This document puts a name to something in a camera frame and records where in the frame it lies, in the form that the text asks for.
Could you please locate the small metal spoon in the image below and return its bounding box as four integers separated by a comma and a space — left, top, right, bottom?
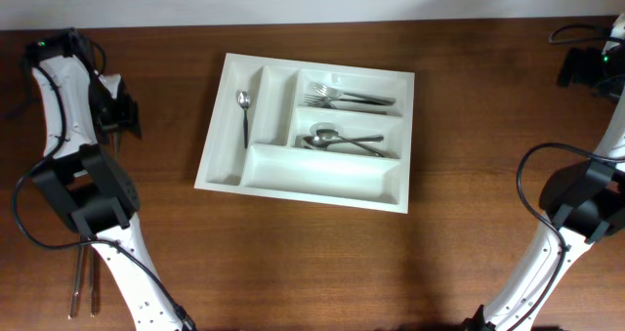
113, 132, 121, 161
236, 90, 251, 148

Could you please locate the metal knife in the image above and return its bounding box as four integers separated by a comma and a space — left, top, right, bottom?
89, 248, 97, 317
67, 247, 85, 320

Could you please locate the white plastic cutlery tray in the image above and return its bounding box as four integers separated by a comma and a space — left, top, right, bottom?
194, 53, 415, 214

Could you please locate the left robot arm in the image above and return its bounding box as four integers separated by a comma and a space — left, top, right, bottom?
23, 28, 196, 330

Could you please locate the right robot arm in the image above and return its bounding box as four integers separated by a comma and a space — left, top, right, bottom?
461, 44, 624, 330

